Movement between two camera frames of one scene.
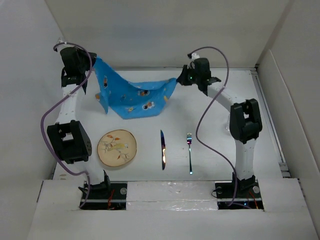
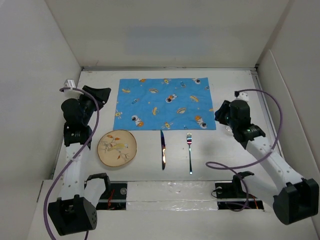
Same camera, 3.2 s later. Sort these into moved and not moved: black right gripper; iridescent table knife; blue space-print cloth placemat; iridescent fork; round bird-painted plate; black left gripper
Moved: black left gripper; blue space-print cloth placemat; black right gripper
Not moved: round bird-painted plate; iridescent fork; iridescent table knife
